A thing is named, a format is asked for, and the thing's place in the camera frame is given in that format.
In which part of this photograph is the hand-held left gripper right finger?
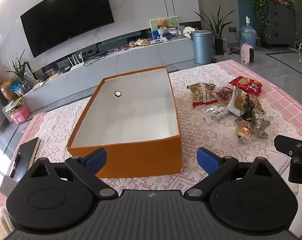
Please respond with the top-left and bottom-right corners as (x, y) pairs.
(184, 147), (275, 197)

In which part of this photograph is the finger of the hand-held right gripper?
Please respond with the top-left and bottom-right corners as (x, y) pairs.
(274, 134), (302, 157)

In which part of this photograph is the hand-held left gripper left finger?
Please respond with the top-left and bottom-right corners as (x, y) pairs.
(28, 147), (118, 198)

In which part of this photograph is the dark green snack packet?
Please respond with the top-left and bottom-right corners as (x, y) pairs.
(236, 113), (257, 125)

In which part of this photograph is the orange cardboard box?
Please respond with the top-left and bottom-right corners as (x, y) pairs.
(66, 66), (183, 178)

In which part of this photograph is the white snack packet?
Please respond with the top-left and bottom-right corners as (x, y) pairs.
(226, 86), (249, 117)

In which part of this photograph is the yellow noodle snack packet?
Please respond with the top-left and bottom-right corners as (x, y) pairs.
(187, 82), (218, 108)

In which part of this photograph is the large red snack packet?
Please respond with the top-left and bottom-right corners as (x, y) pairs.
(229, 76), (263, 97)

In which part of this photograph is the clear crinkled snack bag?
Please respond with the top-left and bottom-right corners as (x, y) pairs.
(252, 119), (273, 139)

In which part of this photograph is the clear bag of colourful candy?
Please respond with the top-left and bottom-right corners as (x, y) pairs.
(236, 121), (254, 143)

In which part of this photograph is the clear packet of white sweets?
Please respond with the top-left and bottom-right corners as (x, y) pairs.
(198, 104), (229, 121)

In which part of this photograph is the dark nut snack packet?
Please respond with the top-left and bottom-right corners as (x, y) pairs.
(241, 94), (266, 117)

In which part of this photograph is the small red spicy strip packet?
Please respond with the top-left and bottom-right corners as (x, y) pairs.
(214, 86), (234, 103)

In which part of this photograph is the black notebook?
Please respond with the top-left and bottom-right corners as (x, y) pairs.
(8, 137), (41, 182)

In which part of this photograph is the pink storage box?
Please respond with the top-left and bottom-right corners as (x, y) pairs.
(10, 105), (31, 124)

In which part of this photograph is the white wifi router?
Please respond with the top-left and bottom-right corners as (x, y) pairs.
(63, 51), (85, 74)

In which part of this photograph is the pink space heater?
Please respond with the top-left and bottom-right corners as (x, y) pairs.
(240, 43), (257, 63)

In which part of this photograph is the long grey television cabinet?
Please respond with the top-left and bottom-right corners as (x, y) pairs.
(22, 26), (202, 112)

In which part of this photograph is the orange round vase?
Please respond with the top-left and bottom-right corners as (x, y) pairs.
(0, 80), (19, 102)

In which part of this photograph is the blue metal trash bin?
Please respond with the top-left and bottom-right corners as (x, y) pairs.
(192, 30), (214, 64)

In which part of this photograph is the blue water jug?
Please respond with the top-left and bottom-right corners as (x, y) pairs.
(240, 16), (257, 48)

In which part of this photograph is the beige cushion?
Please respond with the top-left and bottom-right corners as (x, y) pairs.
(0, 207), (14, 240)

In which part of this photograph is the green plant in glass vase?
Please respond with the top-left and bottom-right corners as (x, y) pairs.
(7, 49), (31, 92)

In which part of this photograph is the dark grey drawer cabinet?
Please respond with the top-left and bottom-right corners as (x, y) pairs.
(266, 0), (298, 50)

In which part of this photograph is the pile of yellow snack bags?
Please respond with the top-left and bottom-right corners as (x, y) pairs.
(128, 38), (151, 48)

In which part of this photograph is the tall plant in black pot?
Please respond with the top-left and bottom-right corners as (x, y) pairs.
(194, 5), (235, 55)

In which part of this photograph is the teddy bear gift box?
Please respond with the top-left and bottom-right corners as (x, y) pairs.
(150, 16), (179, 42)

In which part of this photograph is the black flat screen television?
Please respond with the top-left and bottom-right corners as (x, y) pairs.
(20, 0), (115, 58)

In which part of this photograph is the trailing green ivy plant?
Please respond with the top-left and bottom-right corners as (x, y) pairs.
(243, 0), (273, 38)

